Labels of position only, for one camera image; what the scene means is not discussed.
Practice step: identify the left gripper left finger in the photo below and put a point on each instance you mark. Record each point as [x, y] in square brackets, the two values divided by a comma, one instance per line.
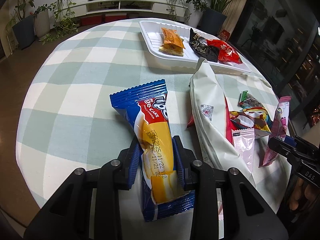
[134, 164]

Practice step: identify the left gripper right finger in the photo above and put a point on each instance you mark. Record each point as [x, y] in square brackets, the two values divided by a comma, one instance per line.
[182, 163]

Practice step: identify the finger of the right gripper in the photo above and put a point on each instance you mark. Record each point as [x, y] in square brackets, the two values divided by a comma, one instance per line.
[284, 148]

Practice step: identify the pink cartoon snack packet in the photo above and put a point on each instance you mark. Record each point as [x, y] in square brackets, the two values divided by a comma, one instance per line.
[279, 128]

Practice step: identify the colourful cartoon snack bag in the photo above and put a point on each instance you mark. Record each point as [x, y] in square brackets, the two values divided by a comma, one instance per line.
[255, 117]

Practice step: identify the light pink snack packet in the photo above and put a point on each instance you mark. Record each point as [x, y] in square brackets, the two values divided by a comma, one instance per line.
[243, 140]

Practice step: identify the green clear raisin packet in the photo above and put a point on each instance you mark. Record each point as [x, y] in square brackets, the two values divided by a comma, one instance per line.
[248, 101]

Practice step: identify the blue roll cake packet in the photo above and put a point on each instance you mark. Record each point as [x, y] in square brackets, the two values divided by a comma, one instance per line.
[144, 108]

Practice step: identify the white pouch snack bag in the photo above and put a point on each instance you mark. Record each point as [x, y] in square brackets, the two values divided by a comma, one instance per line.
[213, 125]

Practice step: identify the red snack packet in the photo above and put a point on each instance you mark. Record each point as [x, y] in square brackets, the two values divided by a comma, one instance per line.
[226, 52]

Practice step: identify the black snack packet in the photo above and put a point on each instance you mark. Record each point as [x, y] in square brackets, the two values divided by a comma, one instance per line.
[201, 48]

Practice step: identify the orange wafer snack packet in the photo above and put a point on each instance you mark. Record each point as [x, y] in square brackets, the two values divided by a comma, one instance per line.
[172, 43]

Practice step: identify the person's right hand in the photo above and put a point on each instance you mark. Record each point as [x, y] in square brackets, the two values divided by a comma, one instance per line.
[310, 193]

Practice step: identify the green checked tablecloth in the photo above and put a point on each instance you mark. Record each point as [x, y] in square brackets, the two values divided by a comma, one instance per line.
[67, 120]

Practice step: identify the white plastic tray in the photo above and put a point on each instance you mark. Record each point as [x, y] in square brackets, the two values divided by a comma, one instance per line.
[152, 34]

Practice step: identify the red box on floor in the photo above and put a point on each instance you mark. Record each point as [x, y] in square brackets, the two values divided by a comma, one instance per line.
[224, 35]

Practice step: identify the tall plant dark pot right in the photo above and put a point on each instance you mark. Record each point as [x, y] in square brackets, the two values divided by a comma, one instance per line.
[213, 17]

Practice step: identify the tall plant dark pot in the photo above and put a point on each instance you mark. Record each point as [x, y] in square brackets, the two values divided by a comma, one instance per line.
[22, 24]
[213, 17]

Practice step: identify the plant in white pot right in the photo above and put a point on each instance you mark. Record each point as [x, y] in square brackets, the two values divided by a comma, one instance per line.
[196, 8]

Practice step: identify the red storage box right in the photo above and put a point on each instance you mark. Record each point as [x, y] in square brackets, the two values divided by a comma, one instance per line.
[111, 17]

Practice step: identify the red storage box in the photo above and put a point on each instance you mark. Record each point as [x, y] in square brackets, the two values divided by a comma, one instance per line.
[91, 20]
[111, 17]

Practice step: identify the white tv cabinet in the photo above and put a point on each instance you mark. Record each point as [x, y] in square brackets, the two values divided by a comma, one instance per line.
[105, 6]

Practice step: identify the red storage box left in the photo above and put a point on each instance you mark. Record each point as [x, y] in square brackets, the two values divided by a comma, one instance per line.
[91, 20]

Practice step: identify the trailing vine plant right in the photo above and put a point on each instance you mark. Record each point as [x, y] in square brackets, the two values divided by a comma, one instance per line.
[177, 2]

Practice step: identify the trailing vine plant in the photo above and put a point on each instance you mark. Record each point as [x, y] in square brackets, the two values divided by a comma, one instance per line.
[63, 16]
[177, 2]

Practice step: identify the trailing vine plant left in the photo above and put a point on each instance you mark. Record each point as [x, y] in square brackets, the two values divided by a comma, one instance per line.
[63, 16]

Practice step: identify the plant in white ribbed pot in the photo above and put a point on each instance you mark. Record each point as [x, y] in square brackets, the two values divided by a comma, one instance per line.
[41, 21]

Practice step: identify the tall plant dark pot left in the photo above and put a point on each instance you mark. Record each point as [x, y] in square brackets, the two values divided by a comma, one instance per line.
[22, 24]

